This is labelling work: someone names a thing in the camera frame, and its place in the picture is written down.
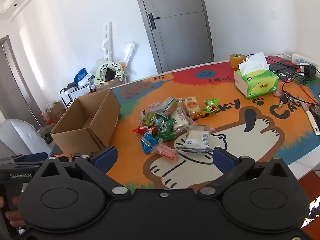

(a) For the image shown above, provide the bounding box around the white bread packet with barcode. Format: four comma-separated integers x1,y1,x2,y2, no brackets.
178,126,215,155

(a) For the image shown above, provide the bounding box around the white power strip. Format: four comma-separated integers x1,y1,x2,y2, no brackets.
291,53,320,74

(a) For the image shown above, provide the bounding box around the grey side door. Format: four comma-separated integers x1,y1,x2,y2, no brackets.
0,35,44,130

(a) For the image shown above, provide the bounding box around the brown cardboard box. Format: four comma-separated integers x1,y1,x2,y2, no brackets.
50,89,121,155

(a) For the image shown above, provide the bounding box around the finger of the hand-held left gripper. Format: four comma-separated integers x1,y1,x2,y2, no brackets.
14,152,48,166
0,156,22,166

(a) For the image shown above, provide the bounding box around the yellow tape roll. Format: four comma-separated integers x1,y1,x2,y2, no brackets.
229,54,247,68

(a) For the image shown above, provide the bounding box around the tall white holed board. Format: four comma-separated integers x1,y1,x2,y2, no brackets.
99,21,112,60

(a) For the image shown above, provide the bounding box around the black and white printed item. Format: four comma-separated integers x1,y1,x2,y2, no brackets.
309,197,320,227

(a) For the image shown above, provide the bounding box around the black rectangular pad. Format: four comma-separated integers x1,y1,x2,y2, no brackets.
265,56,304,82

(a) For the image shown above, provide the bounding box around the blue packet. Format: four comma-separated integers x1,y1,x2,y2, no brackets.
140,132,160,155

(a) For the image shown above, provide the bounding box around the white plastic tool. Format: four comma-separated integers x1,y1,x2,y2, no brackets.
306,110,320,135

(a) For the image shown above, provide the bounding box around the colourful cartoon table mat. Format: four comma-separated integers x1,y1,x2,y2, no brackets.
51,54,320,188

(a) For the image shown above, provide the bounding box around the small green date packet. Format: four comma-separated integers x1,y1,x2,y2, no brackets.
202,99,220,114

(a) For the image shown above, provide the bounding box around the black power adapter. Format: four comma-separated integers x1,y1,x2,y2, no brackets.
300,64,318,77

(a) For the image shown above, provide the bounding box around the worn cardboard box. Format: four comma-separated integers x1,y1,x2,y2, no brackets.
95,79,123,92

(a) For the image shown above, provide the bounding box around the green tissue box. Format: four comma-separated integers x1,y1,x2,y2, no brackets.
234,52,279,99

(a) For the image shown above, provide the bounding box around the black shoe rack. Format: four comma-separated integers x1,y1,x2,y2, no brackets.
59,81,95,109

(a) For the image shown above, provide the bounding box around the small clear black-edged packet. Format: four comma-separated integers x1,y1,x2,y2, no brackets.
139,110,150,125

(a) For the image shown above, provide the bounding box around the panda print toilet seat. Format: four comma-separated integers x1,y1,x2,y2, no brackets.
94,60,125,84

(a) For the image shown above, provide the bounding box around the grey sofa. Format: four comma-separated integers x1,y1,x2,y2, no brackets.
0,119,52,160

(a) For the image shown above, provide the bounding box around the red packet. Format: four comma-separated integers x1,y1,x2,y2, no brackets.
132,126,158,135

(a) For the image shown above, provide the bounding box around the black door handle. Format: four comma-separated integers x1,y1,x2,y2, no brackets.
148,13,161,29

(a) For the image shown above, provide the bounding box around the short white board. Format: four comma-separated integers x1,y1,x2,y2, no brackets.
122,42,136,65

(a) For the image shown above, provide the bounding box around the clear packet with teal stripe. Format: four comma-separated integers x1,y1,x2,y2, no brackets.
160,97,179,117

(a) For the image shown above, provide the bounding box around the black cable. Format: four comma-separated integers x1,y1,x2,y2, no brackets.
246,54,303,67
281,72,320,105

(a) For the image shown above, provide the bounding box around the blue bag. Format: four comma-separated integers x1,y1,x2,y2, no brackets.
74,67,88,83

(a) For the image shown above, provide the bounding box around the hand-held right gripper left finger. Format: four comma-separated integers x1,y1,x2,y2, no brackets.
37,146,132,201

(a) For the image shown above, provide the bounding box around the printed cardboard box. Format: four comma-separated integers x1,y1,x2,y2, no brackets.
41,101,67,125

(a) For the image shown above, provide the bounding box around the person's left hand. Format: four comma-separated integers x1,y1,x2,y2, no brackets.
0,195,25,228

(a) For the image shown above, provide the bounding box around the large green packet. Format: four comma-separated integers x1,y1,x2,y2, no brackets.
151,115,177,142

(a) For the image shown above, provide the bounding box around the bunch of keys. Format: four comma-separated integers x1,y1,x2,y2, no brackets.
274,91,300,105

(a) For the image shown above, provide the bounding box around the orange sausage packet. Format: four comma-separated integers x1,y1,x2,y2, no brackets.
155,144,178,162

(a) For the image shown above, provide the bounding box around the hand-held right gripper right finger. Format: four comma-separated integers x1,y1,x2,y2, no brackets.
197,147,294,201

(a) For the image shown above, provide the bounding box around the green packet with round print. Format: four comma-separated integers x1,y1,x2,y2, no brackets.
145,114,158,126

